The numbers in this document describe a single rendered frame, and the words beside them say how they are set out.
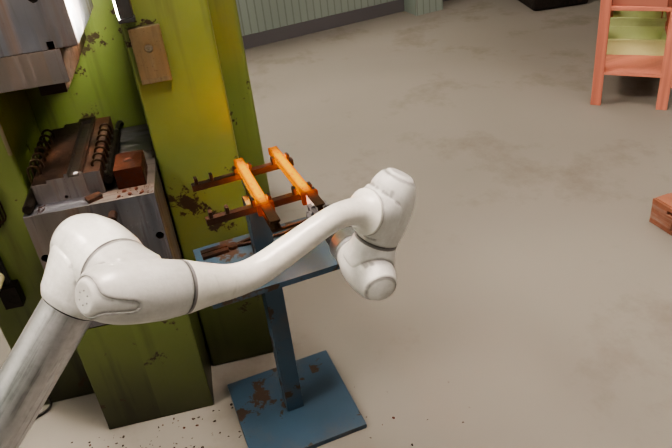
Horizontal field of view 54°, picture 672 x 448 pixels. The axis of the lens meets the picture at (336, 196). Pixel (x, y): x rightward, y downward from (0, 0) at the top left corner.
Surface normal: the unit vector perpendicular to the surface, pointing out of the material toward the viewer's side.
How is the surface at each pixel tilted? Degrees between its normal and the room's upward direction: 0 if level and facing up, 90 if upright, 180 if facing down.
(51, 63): 90
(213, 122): 90
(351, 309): 0
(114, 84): 90
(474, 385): 0
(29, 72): 90
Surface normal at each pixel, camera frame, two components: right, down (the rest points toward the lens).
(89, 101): 0.21, 0.48
